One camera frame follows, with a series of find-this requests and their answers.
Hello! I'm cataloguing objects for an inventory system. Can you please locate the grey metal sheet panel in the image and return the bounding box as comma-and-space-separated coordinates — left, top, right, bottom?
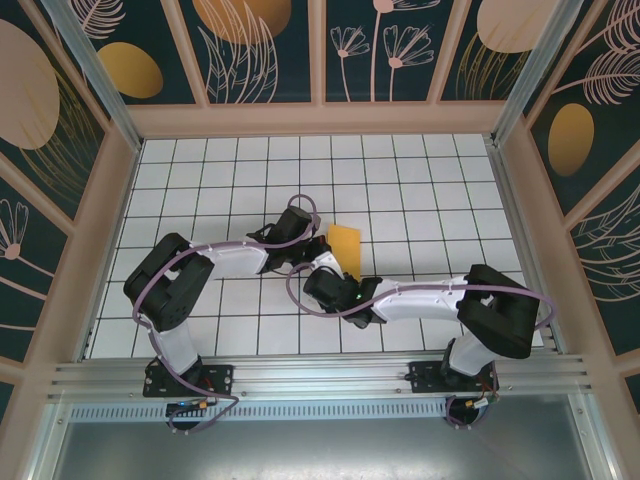
29, 394, 616, 480

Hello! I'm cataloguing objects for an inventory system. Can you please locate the aluminium mounting rail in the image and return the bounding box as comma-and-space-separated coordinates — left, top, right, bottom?
47, 353, 596, 401

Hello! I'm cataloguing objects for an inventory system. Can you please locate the slotted aluminium cable duct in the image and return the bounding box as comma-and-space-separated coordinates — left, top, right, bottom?
69, 402, 451, 422

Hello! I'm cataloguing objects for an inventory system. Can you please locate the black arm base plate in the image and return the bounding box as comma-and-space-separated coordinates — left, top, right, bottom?
408, 359, 501, 396
143, 363, 236, 399

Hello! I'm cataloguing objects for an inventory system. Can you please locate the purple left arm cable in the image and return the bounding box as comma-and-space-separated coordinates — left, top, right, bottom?
130, 193, 324, 435

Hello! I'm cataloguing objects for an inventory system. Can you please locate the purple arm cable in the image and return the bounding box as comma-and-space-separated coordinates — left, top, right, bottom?
130, 193, 324, 435
285, 262, 559, 432

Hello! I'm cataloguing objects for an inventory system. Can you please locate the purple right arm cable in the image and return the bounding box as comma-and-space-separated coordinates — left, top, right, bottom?
285, 262, 559, 432

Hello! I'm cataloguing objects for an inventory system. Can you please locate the aluminium table side rail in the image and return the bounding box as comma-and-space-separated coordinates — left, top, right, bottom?
487, 139, 569, 357

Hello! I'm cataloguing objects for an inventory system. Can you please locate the aluminium frame post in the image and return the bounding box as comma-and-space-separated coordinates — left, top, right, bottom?
489, 0, 586, 147
39, 0, 146, 154

